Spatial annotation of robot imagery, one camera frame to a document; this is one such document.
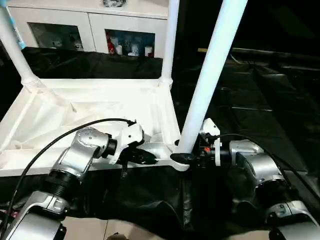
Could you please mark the white plastic table top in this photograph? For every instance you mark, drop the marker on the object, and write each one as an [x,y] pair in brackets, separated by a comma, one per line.
[87,100]

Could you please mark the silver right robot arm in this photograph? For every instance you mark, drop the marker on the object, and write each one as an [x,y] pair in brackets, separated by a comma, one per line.
[262,165]

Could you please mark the black plastic mat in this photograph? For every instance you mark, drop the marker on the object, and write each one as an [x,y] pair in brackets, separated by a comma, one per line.
[262,112]

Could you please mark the dark grey robot foot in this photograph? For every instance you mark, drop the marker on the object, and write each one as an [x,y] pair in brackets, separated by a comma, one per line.
[116,236]

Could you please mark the small tan label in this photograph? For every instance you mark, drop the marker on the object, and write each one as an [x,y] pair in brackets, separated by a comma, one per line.
[202,50]

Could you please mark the white jar blue print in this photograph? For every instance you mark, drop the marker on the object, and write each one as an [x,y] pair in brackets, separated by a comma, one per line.
[133,50]

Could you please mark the white cup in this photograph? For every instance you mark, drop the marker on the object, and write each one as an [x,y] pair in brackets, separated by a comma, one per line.
[119,50]
[148,51]

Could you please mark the red packet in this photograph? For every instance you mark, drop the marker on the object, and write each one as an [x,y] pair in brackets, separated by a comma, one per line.
[110,46]

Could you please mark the long black bar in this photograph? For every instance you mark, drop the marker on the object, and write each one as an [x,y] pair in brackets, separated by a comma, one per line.
[275,53]

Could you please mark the white cabinet with glass doors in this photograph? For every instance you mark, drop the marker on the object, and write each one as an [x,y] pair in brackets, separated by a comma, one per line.
[87,17]

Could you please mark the black white patterned ornament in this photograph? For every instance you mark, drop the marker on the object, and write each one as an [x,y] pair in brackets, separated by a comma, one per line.
[115,3]

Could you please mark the grey metal rack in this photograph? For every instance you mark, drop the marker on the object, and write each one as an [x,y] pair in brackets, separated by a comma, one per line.
[16,32]

